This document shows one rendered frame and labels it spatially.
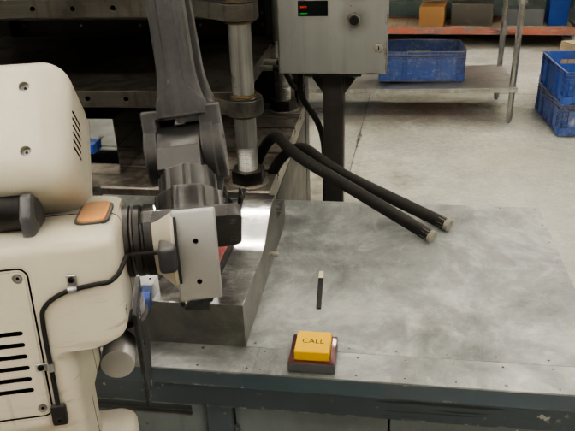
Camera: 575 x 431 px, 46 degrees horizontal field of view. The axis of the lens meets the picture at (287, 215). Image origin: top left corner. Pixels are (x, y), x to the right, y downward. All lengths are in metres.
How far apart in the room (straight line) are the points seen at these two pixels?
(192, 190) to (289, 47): 1.14
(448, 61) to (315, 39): 3.09
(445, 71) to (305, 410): 3.88
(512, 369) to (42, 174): 0.84
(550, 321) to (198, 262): 0.78
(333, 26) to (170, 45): 1.03
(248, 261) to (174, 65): 0.56
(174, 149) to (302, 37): 1.08
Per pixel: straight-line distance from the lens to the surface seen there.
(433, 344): 1.26
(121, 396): 1.37
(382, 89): 4.78
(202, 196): 0.80
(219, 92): 1.90
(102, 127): 2.03
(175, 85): 0.88
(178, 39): 0.89
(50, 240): 0.72
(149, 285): 1.23
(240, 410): 1.33
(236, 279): 1.26
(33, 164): 0.72
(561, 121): 4.74
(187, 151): 0.85
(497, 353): 1.26
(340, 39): 1.87
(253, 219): 1.42
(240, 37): 1.78
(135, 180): 2.01
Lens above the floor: 1.55
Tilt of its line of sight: 26 degrees down
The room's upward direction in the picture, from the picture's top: 2 degrees counter-clockwise
